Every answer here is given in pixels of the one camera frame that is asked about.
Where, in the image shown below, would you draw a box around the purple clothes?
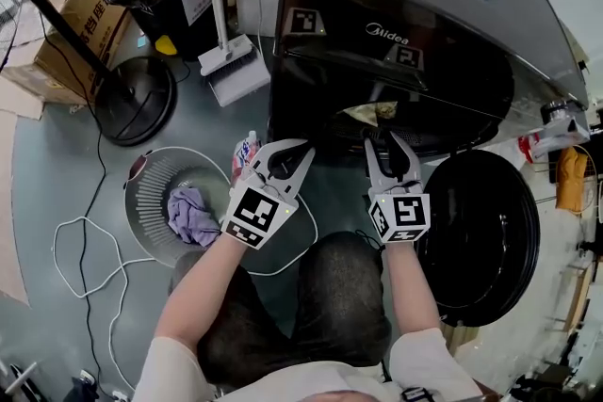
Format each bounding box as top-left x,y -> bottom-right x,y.
166,185 -> 221,249

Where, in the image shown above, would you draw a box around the red and white plastic bag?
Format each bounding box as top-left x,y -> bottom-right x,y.
516,133 -> 544,171

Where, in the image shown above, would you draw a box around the flat cardboard sheet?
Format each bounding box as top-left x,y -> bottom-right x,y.
0,74 -> 46,308

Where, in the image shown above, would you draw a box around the black chest device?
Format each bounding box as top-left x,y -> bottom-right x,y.
400,385 -> 435,402

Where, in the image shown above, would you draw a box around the person's right forearm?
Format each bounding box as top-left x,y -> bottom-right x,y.
383,241 -> 445,341

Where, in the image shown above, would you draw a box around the white round laundry basket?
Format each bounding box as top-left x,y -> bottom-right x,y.
122,146 -> 237,270

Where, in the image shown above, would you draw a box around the orange bag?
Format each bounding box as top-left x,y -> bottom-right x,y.
555,147 -> 591,214

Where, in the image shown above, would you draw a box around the person's right leg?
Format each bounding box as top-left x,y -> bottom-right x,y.
290,230 -> 393,371

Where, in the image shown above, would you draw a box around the black floor cable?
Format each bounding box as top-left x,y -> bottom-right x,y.
40,11 -> 108,399

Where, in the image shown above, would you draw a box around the silver metal fixture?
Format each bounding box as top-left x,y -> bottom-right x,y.
536,97 -> 592,152

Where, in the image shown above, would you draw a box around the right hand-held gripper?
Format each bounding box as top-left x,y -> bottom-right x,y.
363,131 -> 432,246

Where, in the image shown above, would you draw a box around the grey dustpan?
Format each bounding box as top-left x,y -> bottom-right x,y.
206,55 -> 272,108

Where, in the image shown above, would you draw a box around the black round washing machine door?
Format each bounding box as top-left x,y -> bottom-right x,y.
417,149 -> 543,329

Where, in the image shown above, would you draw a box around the black standing fan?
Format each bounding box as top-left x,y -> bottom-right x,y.
0,0 -> 179,148

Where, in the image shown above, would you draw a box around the white floor cable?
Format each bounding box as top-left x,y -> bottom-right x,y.
52,192 -> 320,394

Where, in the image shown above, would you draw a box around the person's white shirt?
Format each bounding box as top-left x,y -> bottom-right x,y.
133,327 -> 485,402

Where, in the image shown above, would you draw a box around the dark grey washing machine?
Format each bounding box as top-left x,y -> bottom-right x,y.
266,0 -> 591,160

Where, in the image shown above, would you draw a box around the large printed cardboard box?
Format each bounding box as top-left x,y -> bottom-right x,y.
0,0 -> 139,105

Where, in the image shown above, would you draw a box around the person's left forearm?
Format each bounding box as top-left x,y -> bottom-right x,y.
154,232 -> 249,347

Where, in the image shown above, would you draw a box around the red and blue detergent pouch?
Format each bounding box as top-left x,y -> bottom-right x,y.
230,129 -> 263,185

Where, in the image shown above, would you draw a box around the beige patterned clothes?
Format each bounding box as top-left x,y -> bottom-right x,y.
340,100 -> 400,127

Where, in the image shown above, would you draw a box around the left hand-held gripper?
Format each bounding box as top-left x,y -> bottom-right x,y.
220,137 -> 317,251

